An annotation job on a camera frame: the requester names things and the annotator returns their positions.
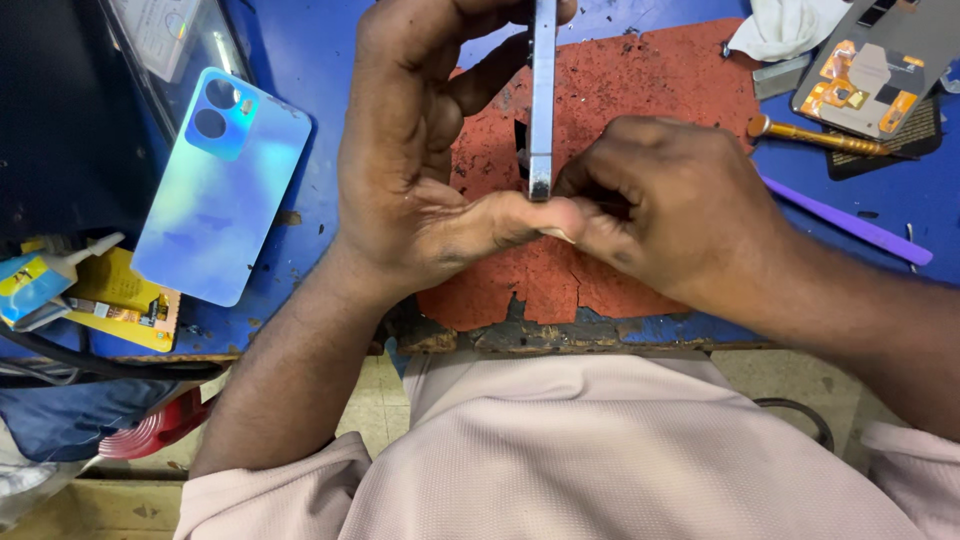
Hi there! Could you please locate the person's left hand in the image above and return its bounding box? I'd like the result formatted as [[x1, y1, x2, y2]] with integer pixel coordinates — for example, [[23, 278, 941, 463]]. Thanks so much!
[[335, 0, 588, 295]]

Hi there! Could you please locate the person's right hand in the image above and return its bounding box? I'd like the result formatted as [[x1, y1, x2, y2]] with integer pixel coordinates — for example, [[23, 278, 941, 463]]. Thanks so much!
[[553, 114, 798, 315]]

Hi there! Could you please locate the silver phone frame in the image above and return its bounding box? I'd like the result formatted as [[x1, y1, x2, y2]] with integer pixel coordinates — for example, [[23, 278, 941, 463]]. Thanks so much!
[[514, 0, 559, 202]]

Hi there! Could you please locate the worn red rubber mat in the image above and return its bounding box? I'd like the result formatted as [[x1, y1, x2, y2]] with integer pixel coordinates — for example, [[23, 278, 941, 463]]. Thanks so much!
[[416, 17, 766, 333]]

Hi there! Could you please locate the small metal plate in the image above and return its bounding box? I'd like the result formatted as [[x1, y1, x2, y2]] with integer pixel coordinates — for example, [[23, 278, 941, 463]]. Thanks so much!
[[752, 52, 813, 102]]

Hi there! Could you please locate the white cloth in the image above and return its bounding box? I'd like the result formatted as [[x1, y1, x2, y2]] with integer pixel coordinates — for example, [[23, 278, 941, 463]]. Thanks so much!
[[724, 0, 852, 63]]

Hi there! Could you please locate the purple plastic pry tool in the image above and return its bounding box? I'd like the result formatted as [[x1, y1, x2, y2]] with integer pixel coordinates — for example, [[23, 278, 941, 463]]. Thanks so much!
[[760, 174, 935, 267]]

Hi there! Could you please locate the person's beige shirt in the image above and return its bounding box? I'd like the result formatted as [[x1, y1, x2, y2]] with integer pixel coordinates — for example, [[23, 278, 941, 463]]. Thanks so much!
[[174, 351, 960, 540]]

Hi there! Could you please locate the phone display panel with flex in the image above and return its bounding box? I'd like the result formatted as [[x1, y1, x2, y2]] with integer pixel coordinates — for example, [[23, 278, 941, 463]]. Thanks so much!
[[790, 0, 960, 142]]

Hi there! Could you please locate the black mesh pad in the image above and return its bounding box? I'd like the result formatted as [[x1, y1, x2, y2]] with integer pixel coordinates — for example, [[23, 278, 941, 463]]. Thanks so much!
[[825, 93, 945, 182]]

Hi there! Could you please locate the iridescent blue phone back cover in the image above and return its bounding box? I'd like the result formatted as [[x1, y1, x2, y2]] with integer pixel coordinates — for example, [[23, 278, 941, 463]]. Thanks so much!
[[129, 66, 313, 309]]

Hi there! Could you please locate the clear plastic box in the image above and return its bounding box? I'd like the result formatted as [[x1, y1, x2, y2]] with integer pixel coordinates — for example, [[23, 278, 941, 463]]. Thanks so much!
[[101, 0, 252, 140]]

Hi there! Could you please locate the yellow packet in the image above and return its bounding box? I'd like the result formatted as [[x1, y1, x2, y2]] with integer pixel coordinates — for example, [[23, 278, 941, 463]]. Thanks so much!
[[18, 237, 183, 354]]

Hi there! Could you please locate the red plastic object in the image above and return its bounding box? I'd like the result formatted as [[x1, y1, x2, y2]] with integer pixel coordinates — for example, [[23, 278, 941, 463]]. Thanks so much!
[[97, 387, 215, 461]]

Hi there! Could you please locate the blue glue tube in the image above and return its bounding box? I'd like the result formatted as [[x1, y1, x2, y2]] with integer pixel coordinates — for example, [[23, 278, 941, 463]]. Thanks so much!
[[0, 231, 126, 333]]

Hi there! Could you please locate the blue cloth bag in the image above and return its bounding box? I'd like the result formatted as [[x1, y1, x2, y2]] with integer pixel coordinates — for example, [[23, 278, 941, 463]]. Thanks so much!
[[0, 375, 198, 464]]

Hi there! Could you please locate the gold handled screwdriver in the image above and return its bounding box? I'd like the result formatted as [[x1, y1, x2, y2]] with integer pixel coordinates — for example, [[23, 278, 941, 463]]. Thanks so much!
[[747, 113, 918, 161]]

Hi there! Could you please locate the black cable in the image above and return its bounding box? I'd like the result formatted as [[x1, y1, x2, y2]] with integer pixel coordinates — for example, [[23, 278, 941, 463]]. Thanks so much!
[[0, 326, 226, 384]]

